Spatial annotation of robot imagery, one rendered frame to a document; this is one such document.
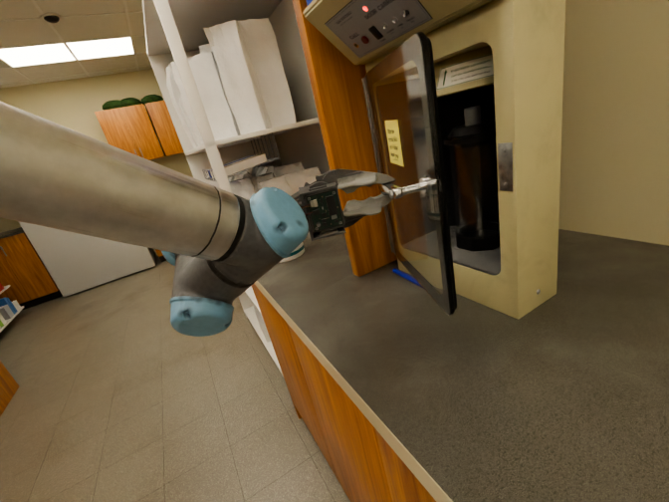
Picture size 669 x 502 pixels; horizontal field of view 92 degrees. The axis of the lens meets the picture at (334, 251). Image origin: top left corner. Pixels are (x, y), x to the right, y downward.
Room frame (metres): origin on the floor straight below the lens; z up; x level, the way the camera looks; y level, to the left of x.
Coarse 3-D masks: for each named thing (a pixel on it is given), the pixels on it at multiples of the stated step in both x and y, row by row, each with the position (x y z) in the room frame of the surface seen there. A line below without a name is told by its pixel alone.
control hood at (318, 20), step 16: (320, 0) 0.63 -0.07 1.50; (336, 0) 0.61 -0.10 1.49; (432, 0) 0.50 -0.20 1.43; (448, 0) 0.49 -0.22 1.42; (464, 0) 0.47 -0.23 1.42; (480, 0) 0.46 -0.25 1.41; (320, 16) 0.66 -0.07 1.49; (432, 16) 0.52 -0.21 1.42; (448, 16) 0.51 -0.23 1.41; (416, 32) 0.56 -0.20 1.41; (384, 48) 0.63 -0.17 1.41
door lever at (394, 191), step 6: (420, 180) 0.47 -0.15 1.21; (378, 186) 0.54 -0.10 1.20; (384, 186) 0.50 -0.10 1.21; (390, 186) 0.48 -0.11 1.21; (396, 186) 0.47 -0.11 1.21; (408, 186) 0.46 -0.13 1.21; (414, 186) 0.46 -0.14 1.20; (420, 186) 0.46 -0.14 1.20; (426, 186) 0.46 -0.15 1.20; (384, 192) 0.51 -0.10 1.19; (390, 192) 0.46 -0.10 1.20; (396, 192) 0.46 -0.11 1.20; (402, 192) 0.46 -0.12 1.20; (408, 192) 0.46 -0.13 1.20; (426, 192) 0.46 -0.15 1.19; (396, 198) 0.46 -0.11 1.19
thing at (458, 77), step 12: (480, 48) 0.55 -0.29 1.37; (444, 60) 0.59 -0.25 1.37; (456, 60) 0.57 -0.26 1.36; (468, 60) 0.56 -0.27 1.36; (480, 60) 0.55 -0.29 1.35; (492, 60) 0.54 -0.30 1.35; (444, 72) 0.58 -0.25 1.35; (456, 72) 0.56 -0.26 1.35; (468, 72) 0.55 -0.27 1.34; (480, 72) 0.54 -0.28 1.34; (492, 72) 0.54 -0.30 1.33; (444, 84) 0.58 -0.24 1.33; (456, 84) 0.56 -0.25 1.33; (468, 84) 0.55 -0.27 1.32; (480, 84) 0.54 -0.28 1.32; (492, 84) 0.67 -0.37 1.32
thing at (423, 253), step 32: (384, 64) 0.58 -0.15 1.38; (416, 64) 0.44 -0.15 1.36; (384, 96) 0.60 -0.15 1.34; (416, 96) 0.46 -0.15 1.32; (384, 128) 0.63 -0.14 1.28; (416, 128) 0.47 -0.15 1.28; (384, 160) 0.67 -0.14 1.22; (416, 160) 0.49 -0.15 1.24; (416, 192) 0.51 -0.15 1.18; (416, 224) 0.53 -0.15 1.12; (416, 256) 0.55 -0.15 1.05; (448, 256) 0.42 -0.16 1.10; (448, 288) 0.42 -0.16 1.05
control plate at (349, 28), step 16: (352, 0) 0.59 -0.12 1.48; (368, 0) 0.57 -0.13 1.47; (384, 0) 0.55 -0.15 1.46; (400, 0) 0.53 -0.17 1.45; (416, 0) 0.52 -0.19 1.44; (336, 16) 0.64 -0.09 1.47; (352, 16) 0.61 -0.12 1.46; (368, 16) 0.59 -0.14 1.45; (384, 16) 0.57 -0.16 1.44; (400, 16) 0.55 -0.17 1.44; (416, 16) 0.54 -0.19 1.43; (336, 32) 0.67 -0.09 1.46; (352, 32) 0.65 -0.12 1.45; (368, 32) 0.62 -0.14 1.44; (384, 32) 0.60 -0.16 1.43; (400, 32) 0.58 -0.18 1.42; (352, 48) 0.68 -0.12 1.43; (368, 48) 0.66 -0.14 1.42
